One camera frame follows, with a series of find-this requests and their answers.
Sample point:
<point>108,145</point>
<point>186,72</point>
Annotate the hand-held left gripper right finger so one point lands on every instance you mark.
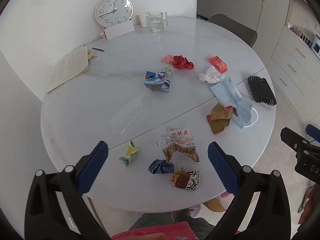
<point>222,170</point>

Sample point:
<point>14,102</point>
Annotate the open paper notebook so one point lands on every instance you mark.
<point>67,67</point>

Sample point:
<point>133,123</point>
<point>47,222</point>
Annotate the brown black white wrapper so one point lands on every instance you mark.
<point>185,180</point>

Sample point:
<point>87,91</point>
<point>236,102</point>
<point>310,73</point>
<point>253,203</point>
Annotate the red flat packet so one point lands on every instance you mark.
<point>218,64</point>

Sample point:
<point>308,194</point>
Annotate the black pen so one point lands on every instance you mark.
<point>98,49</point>

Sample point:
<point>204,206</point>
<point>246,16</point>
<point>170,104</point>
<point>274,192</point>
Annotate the grey dining chair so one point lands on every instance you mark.
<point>232,27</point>

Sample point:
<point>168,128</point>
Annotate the white mug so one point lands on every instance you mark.
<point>143,20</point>

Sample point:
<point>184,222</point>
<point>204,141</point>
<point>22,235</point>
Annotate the white countertop oven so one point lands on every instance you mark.
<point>316,44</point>

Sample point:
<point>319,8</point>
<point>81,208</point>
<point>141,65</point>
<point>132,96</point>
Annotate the clear glass mug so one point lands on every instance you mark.
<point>157,22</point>

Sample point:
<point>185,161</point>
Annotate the tall white cabinet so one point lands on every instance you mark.
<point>252,5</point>

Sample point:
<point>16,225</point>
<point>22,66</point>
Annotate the small pink object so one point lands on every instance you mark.
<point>102,36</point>

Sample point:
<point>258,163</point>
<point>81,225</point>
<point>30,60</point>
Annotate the person's right hand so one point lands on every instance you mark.
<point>312,197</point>

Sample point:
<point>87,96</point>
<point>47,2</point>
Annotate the black foam net sleeve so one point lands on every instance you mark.
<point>261,91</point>

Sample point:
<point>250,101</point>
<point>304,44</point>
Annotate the pink crumpled paper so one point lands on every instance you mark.
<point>167,59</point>

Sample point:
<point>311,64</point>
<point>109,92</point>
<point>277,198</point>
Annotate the yellow blue paper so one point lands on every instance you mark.
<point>130,152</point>

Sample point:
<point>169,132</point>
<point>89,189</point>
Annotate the red floral cloth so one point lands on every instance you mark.
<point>155,233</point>

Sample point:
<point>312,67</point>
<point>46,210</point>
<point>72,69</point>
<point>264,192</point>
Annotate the yellow sticky notes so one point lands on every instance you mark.
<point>90,55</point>

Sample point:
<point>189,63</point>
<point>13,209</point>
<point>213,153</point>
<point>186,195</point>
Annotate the white crumpled tissue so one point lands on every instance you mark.
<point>211,75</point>

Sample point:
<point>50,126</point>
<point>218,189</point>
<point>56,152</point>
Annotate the red paper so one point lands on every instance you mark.
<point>182,62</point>

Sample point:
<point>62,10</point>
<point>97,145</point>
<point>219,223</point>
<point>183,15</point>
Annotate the yellow curved object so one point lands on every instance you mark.
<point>213,205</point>

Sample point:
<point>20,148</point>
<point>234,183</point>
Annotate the white folded card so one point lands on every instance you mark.
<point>118,31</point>

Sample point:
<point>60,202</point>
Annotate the white drawer cabinet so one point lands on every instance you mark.
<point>287,62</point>

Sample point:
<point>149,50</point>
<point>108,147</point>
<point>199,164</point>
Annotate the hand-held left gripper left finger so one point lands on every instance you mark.
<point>96,165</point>

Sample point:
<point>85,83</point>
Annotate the purple fuzzy cloth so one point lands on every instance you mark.
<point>193,210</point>

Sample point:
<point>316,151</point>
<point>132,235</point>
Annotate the dark blue paper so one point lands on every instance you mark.
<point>160,167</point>

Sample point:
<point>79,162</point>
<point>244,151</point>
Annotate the small green crumpled paper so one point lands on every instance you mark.
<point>168,71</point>

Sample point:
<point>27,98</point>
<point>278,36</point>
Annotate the clear brown food bag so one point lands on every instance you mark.
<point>180,136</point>

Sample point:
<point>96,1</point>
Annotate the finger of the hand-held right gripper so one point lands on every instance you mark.
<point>290,136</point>
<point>313,130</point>

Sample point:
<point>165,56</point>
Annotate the blue white crushed carton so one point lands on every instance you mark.
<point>156,80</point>

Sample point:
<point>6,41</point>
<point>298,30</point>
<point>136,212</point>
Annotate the round white wall clock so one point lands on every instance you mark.
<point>110,5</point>

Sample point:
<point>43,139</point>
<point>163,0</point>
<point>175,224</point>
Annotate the blue face mask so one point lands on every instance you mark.
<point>226,92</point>

